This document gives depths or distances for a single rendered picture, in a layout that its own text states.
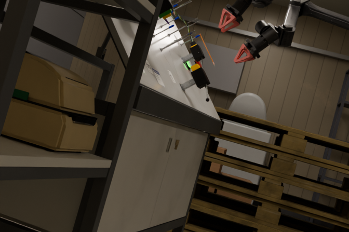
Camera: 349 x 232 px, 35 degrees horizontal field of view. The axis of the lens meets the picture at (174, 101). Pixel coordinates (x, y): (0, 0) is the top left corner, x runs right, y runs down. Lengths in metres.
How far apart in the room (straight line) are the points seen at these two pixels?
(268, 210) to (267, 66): 4.94
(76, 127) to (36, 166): 0.21
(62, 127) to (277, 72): 7.37
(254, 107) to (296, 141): 3.85
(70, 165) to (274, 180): 2.62
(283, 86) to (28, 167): 7.51
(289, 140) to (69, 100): 2.60
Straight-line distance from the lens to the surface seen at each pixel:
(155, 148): 1.88
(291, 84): 8.45
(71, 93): 1.26
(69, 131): 1.23
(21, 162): 1.03
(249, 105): 7.54
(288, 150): 3.71
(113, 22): 1.57
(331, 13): 2.73
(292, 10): 2.65
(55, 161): 1.14
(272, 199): 3.72
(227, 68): 8.20
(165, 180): 2.11
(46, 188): 1.59
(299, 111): 8.42
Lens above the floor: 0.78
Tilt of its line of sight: 3 degrees up
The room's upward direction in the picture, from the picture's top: 16 degrees clockwise
